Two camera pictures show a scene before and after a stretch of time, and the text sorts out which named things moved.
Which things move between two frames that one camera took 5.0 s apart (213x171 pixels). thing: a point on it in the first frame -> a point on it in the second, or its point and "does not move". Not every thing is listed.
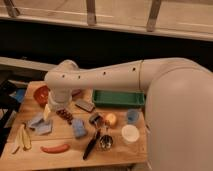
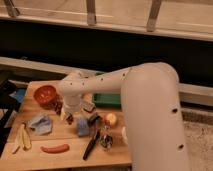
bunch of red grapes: (65, 115) does not move
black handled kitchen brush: (97, 120) does not move
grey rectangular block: (86, 105) does not move
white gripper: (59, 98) -> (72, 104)
